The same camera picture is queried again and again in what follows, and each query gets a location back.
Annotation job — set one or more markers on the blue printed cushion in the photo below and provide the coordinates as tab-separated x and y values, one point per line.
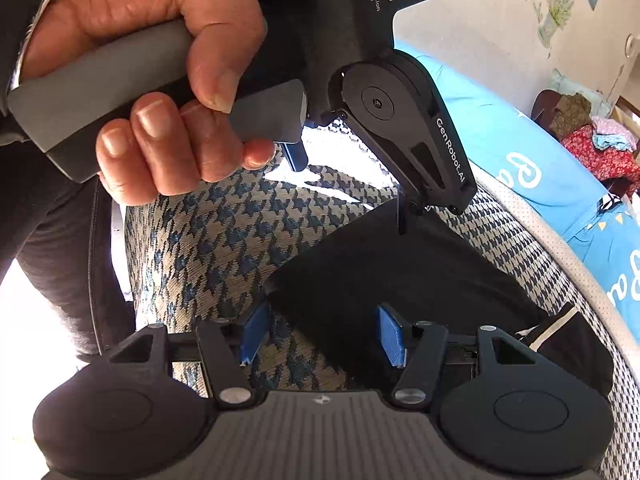
500	125

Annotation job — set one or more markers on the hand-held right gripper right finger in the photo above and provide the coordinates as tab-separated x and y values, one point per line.
392	335

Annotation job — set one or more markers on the pile of clothes on chair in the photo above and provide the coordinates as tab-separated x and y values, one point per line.
542	110

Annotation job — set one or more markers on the person's left hand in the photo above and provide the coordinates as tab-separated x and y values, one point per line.
125	5

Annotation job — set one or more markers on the black t-shirt with red print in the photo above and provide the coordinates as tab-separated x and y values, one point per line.
400	270

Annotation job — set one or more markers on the pink and blue cloth pile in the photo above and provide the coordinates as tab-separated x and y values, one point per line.
615	132

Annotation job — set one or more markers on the person's black pants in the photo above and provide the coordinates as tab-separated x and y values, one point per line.
50	240

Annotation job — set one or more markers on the beige dotted sheet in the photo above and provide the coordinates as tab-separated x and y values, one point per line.
570	255

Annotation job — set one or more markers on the lavender wall sticker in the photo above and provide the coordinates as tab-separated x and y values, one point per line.
555	10

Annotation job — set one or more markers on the red floral cloth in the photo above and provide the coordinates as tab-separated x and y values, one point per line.
600	160

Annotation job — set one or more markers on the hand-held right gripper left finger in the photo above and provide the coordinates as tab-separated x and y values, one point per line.
256	332

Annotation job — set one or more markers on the olive floral cloth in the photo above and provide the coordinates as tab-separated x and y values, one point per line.
570	112

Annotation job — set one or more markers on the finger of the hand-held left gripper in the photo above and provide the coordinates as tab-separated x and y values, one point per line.
401	215

